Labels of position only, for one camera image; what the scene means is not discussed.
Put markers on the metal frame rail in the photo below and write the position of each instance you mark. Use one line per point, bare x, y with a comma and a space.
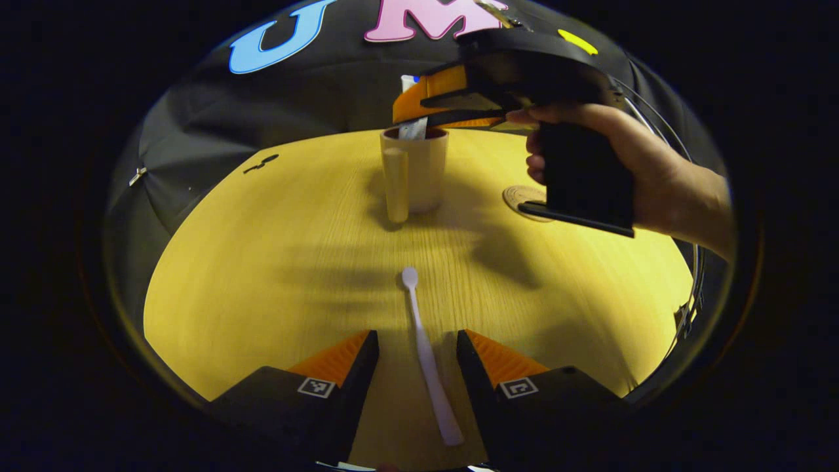
699, 272

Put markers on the round brown coaster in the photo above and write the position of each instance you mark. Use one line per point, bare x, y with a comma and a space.
521, 195

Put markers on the white toothbrush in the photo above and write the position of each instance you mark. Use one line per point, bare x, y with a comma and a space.
426, 354

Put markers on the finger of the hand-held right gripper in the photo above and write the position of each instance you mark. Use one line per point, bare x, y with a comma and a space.
472, 116
439, 88

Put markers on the black backdrop cloth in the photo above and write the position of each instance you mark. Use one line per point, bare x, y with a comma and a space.
295, 98

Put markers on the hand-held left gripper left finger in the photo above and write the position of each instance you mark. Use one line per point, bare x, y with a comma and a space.
357, 400

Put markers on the cream cup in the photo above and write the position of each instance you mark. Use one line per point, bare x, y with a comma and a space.
426, 170

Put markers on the wooden desktop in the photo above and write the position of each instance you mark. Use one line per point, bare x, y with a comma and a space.
262, 262

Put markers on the white toothpaste tube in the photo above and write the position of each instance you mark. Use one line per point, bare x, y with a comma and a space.
411, 129

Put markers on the small metal clip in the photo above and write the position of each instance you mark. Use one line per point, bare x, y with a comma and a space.
137, 176

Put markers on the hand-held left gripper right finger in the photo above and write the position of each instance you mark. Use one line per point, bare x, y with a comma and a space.
478, 400

